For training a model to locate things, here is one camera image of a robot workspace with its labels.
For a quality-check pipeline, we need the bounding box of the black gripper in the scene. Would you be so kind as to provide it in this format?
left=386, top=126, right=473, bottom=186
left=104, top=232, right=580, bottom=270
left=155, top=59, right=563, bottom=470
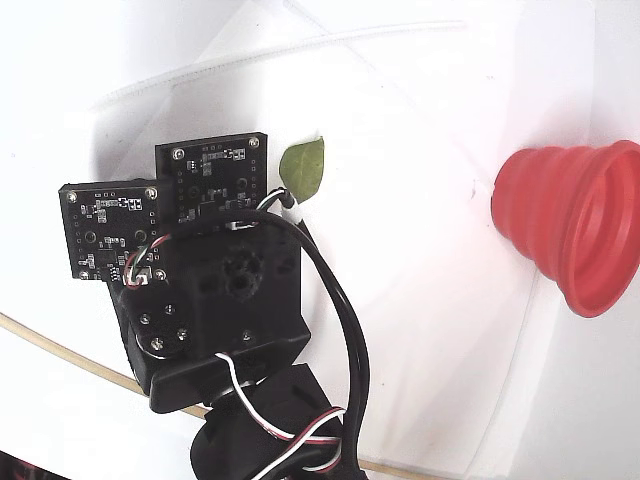
left=107, top=219, right=312, bottom=416

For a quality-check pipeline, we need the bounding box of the red collapsible silicone cup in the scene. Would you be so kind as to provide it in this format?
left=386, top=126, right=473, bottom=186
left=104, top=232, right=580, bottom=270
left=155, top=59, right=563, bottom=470
left=491, top=139, right=640, bottom=319

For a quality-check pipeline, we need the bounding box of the dark green flat leaf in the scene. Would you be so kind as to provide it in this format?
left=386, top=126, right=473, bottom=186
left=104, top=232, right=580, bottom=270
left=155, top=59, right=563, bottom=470
left=278, top=135, right=326, bottom=204

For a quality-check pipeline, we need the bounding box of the long wooden stick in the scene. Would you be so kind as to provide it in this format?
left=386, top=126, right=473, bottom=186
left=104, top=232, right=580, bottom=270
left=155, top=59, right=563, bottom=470
left=0, top=310, right=436, bottom=480

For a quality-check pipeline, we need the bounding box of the white paper sheet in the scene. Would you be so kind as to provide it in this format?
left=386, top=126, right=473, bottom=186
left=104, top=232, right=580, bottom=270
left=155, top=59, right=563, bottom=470
left=0, top=2, right=506, bottom=480

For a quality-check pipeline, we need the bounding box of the white red servo cable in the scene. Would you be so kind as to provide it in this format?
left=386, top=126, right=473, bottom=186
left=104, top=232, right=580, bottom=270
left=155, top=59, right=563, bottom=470
left=214, top=352, right=349, bottom=480

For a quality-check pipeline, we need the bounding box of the thin black cable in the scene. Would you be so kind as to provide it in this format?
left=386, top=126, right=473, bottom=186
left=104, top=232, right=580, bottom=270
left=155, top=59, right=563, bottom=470
left=229, top=209, right=359, bottom=436

